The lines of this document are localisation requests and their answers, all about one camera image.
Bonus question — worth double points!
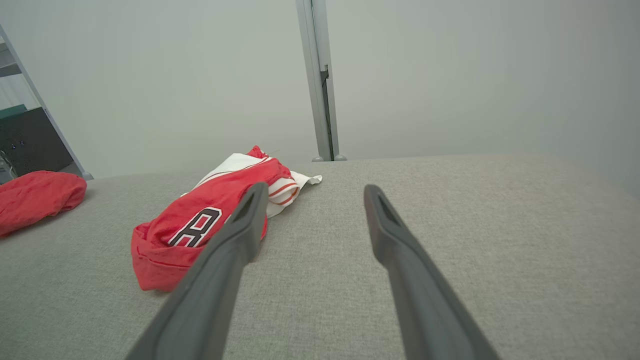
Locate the dark cabinet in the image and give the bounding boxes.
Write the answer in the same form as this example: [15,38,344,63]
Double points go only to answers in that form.
[0,107,76,183]

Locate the red basketball shorts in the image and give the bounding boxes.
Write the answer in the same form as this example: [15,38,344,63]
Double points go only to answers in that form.
[0,170,87,237]

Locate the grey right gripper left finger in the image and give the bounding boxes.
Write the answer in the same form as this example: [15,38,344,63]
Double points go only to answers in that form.
[125,182,269,360]

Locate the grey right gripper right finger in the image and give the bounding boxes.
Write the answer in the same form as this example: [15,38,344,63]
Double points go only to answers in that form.
[364,184,501,360]

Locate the grey double partition post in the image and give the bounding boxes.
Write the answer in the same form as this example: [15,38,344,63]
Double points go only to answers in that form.
[295,0,341,162]

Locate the grey metal partition post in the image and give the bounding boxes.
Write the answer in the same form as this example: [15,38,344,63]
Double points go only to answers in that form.
[0,25,94,181]

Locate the red and white basketball jersey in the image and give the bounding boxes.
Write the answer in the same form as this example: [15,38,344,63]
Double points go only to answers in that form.
[131,145,323,292]

